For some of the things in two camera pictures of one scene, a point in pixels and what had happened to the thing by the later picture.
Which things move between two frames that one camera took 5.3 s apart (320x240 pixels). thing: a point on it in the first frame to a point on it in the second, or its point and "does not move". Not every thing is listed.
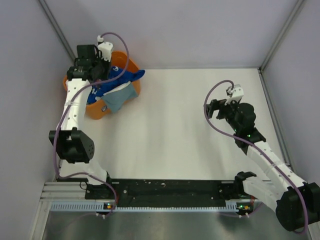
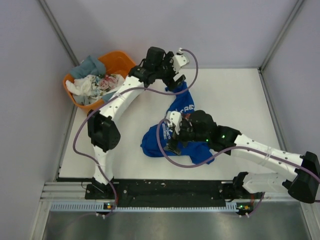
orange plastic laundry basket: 118,59 does not move
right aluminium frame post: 262,77 does not move
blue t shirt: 97,90 to 154,143
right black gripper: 214,106 to 172,146
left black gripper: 98,57 to 169,82
